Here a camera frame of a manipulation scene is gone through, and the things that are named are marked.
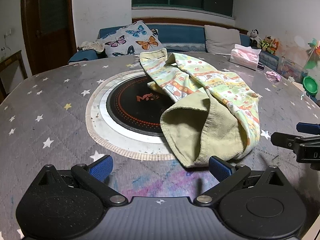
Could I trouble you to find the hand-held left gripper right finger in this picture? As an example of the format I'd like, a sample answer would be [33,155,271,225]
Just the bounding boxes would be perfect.
[194,156,288,205]

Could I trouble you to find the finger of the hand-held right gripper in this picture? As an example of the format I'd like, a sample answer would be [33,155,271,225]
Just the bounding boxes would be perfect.
[271,132,304,147]
[296,122,320,133]

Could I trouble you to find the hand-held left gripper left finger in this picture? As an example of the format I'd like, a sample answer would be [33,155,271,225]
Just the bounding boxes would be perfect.
[37,155,128,207]

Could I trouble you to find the patterned yellow-green children's pants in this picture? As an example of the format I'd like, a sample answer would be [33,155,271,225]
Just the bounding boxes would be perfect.
[139,49,262,168]

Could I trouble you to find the green toy bowl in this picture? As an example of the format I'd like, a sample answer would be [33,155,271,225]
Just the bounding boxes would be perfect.
[303,76,319,96]

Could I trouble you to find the clear toy box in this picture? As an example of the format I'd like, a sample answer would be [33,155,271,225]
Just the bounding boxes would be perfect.
[277,56,307,83]

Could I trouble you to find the round black induction cooktop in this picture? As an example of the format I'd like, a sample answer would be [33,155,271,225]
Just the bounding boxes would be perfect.
[86,70,181,161]

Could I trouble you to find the colourful pinwheel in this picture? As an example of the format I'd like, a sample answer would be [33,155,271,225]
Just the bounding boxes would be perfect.
[304,38,320,69]

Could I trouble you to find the grey star-printed tablecloth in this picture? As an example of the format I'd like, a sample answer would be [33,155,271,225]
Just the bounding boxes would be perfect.
[0,52,320,240]

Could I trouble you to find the pink tissue pack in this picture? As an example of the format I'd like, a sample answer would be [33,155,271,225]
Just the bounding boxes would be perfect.
[229,44,262,70]

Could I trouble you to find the yellow-green bear plush toy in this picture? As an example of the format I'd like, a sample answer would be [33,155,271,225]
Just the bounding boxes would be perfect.
[260,35,274,53]

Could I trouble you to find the panda plush toy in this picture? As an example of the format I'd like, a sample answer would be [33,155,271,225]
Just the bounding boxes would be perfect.
[249,29,262,49]

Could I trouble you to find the plain grey pillow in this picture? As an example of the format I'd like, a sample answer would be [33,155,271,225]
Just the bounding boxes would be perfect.
[204,25,242,53]

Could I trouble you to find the crumpled light cloth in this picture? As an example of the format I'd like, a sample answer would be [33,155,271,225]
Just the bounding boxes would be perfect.
[77,41,105,53]

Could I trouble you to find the wooden side table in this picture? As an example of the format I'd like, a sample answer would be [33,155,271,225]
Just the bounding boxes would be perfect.
[0,50,28,103]

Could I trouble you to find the butterfly-printed pillow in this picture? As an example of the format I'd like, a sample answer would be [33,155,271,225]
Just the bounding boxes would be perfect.
[96,20,163,58]

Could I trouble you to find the blue sofa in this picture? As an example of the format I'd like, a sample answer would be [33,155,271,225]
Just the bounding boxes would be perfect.
[69,25,279,73]

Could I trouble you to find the brown wooden door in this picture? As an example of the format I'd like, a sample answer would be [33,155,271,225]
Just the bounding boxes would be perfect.
[21,0,77,75]

